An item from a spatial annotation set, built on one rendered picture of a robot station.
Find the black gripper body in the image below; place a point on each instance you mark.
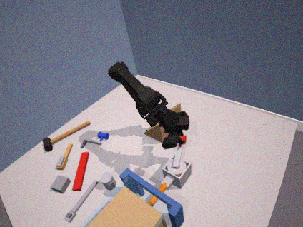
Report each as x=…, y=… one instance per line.
x=172, y=140

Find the grey cylinder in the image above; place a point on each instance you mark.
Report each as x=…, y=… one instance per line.
x=108, y=180

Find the grey crank handle with blue knob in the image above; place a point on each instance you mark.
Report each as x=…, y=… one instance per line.
x=100, y=135

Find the grey metal rod with square end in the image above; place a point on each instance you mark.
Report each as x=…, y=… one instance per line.
x=70, y=215

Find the black-headed mallet with wooden handle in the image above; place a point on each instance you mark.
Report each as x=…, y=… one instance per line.
x=48, y=142

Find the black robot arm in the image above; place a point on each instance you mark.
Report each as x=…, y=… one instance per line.
x=147, y=100

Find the blue flat bar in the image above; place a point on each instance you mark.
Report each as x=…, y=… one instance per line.
x=155, y=190

